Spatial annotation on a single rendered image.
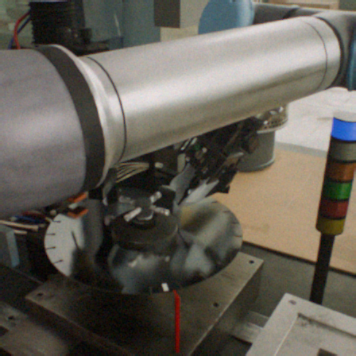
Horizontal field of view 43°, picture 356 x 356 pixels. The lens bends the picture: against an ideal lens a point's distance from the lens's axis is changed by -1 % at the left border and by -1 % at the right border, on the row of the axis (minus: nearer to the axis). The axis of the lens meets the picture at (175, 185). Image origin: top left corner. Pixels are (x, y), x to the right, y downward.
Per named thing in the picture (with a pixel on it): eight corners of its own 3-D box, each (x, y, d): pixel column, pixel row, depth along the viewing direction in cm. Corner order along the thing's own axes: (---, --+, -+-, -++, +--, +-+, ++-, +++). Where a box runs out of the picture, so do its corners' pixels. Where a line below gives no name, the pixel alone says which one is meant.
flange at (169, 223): (119, 210, 82) (118, 198, 81) (179, 214, 81) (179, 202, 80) (104, 245, 72) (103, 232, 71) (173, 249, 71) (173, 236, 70)
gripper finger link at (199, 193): (164, 210, 75) (193, 170, 71) (182, 203, 80) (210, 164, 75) (176, 224, 74) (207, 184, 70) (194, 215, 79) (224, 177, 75)
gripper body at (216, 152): (171, 156, 70) (214, 93, 64) (197, 149, 77) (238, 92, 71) (205, 190, 68) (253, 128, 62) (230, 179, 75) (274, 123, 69)
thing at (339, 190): (354, 191, 71) (357, 174, 70) (346, 203, 68) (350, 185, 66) (325, 184, 73) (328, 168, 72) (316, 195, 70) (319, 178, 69)
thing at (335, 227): (346, 226, 74) (350, 210, 73) (339, 238, 71) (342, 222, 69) (319, 218, 76) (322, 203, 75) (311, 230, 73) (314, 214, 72)
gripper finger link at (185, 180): (151, 198, 76) (179, 157, 71) (170, 191, 81) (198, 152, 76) (164, 210, 75) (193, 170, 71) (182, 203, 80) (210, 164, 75)
